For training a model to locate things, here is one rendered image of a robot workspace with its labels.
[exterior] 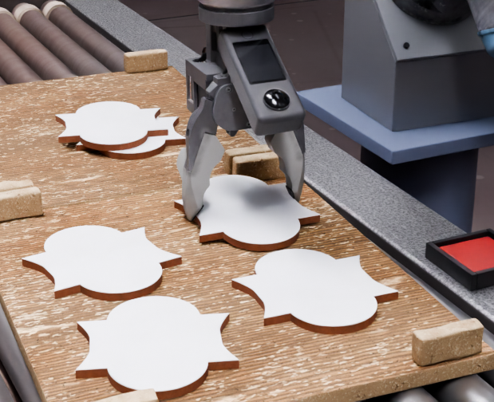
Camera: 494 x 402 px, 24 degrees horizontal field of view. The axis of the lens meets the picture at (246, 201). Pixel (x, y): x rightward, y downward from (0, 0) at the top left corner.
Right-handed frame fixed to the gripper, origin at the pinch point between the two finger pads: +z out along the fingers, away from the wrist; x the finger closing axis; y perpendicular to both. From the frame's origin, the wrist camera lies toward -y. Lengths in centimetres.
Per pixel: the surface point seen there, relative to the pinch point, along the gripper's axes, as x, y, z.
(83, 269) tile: 18.1, -6.0, 0.6
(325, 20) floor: -189, 378, 87
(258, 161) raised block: -4.8, 8.6, -1.2
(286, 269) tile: 1.2, -12.7, 0.8
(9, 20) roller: 6, 90, 1
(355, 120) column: -31.4, 38.1, 7.2
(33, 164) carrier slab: 16.5, 22.5, 0.9
